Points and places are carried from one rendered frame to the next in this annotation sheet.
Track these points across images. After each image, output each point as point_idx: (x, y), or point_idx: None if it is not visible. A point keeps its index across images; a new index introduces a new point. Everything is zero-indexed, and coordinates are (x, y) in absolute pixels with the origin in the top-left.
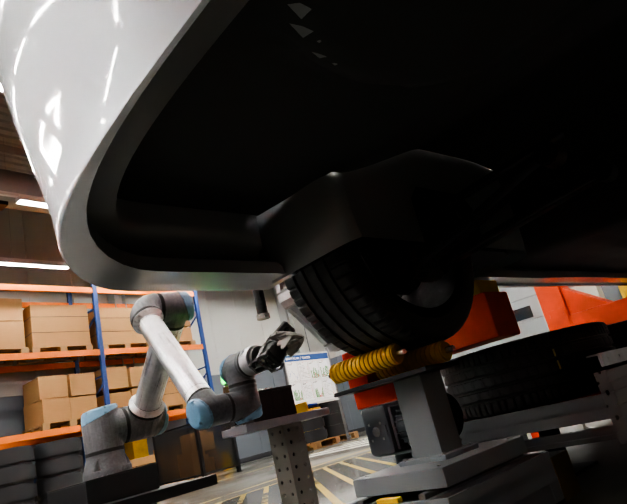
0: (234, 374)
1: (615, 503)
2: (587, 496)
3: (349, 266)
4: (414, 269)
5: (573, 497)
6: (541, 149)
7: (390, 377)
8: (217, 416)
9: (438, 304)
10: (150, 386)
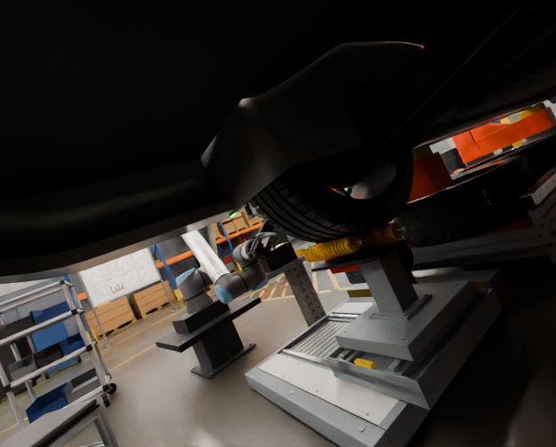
0: (241, 260)
1: None
2: (522, 304)
3: (293, 186)
4: (357, 168)
5: (508, 304)
6: None
7: (351, 262)
8: (235, 294)
9: (384, 186)
10: None
